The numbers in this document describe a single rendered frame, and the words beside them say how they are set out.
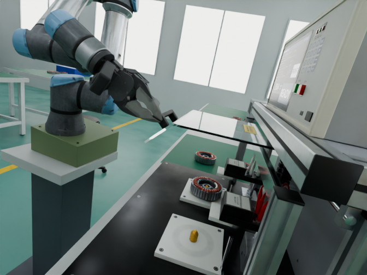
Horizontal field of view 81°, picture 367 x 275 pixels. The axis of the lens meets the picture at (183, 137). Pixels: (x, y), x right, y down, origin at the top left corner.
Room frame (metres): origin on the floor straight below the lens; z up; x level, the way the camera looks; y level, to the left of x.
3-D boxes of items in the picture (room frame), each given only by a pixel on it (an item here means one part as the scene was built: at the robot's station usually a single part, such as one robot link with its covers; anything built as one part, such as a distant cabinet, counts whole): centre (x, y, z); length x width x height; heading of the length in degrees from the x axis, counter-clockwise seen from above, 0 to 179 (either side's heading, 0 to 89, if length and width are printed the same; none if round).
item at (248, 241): (0.42, -0.22, 0.80); 0.07 x 0.05 x 0.06; 170
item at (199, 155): (1.06, -0.14, 0.77); 0.11 x 0.11 x 0.04
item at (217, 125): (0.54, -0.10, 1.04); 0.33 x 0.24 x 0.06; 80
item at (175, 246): (0.44, -0.07, 0.78); 0.15 x 0.15 x 0.01; 80
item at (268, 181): (0.54, -0.19, 1.03); 0.62 x 0.01 x 0.03; 170
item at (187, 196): (0.68, -0.11, 0.78); 0.15 x 0.15 x 0.01; 80
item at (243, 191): (0.66, -0.26, 0.80); 0.07 x 0.05 x 0.06; 170
